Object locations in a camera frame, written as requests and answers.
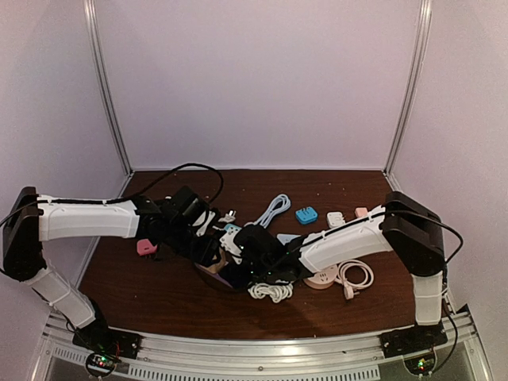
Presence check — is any aluminium front rail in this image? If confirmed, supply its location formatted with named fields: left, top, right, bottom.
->
left=29, top=312, right=494, bottom=380

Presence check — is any white cable of round socket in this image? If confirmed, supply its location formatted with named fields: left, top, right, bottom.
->
left=337, top=260, right=375, bottom=302

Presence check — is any teal power strip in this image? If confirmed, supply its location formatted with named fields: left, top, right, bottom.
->
left=224, top=223, right=241, bottom=232

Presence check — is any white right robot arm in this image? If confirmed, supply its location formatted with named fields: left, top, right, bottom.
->
left=219, top=191, right=446, bottom=351

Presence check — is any small pink charger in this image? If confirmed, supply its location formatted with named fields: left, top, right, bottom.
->
left=355, top=207, right=368, bottom=218

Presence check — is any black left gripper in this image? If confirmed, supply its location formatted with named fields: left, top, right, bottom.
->
left=164, top=223, right=221, bottom=269

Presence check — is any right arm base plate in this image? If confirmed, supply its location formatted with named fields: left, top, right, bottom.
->
left=379, top=322, right=448, bottom=358

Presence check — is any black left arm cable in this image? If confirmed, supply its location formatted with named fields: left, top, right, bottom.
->
left=118, top=162, right=224, bottom=207

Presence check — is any light blue power cable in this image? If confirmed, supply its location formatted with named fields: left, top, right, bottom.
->
left=253, top=193, right=291, bottom=229

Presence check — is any blue plug adapter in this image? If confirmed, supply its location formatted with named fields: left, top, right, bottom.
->
left=295, top=206, right=318, bottom=225

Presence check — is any beige cube socket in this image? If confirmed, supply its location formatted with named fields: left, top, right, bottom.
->
left=214, top=251, right=228, bottom=274

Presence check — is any purple power strip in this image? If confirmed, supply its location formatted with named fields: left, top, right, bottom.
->
left=194, top=264, right=233, bottom=290

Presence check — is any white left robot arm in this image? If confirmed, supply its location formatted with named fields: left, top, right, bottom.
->
left=1, top=187, right=217, bottom=352

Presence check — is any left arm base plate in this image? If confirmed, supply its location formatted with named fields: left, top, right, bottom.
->
left=72, top=316, right=141, bottom=360

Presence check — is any grey-blue power strip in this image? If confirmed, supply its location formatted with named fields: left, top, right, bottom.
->
left=276, top=233, right=300, bottom=244

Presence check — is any white plug adapter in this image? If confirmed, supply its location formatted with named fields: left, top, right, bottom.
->
left=326, top=211, right=345, bottom=229

